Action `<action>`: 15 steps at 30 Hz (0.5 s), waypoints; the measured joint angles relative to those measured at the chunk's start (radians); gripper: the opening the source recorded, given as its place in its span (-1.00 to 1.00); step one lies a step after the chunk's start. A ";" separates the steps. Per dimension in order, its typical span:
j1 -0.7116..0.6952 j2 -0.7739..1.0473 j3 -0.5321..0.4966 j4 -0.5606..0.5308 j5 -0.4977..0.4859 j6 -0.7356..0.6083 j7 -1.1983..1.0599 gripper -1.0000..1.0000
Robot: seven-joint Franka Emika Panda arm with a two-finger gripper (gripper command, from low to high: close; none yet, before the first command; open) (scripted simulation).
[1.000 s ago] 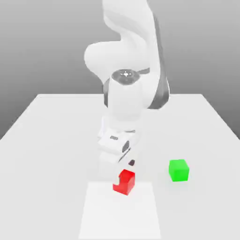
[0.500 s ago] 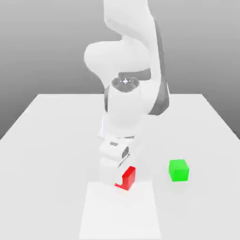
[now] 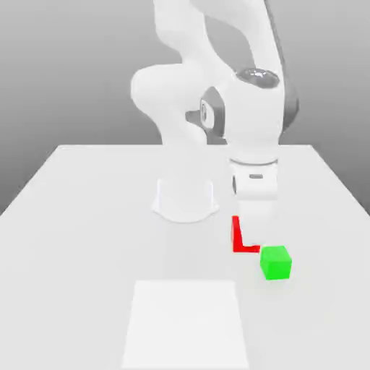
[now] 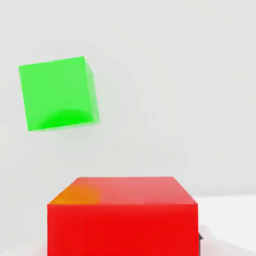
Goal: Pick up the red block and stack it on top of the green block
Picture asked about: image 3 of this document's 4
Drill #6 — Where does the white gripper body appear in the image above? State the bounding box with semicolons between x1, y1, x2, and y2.
238;199;276;229

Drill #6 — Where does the small red cube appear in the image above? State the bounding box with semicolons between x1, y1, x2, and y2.
231;215;262;254

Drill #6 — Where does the small green cube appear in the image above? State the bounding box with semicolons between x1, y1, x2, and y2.
259;245;293;281

